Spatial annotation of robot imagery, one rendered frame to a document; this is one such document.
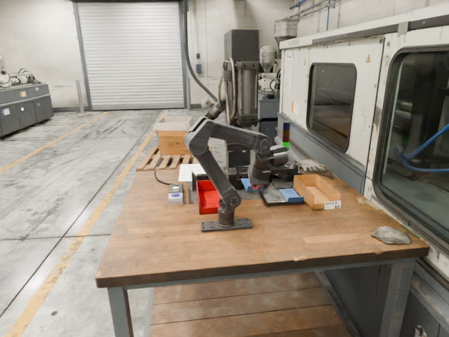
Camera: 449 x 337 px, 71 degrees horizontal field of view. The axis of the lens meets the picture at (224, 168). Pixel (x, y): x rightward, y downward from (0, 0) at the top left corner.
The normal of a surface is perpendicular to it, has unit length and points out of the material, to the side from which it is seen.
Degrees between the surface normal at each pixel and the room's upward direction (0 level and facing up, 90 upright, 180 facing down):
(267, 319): 0
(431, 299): 33
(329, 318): 0
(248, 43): 90
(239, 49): 90
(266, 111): 90
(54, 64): 90
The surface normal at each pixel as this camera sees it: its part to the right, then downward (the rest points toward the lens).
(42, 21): 0.07, 0.32
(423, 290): -0.56, -0.77
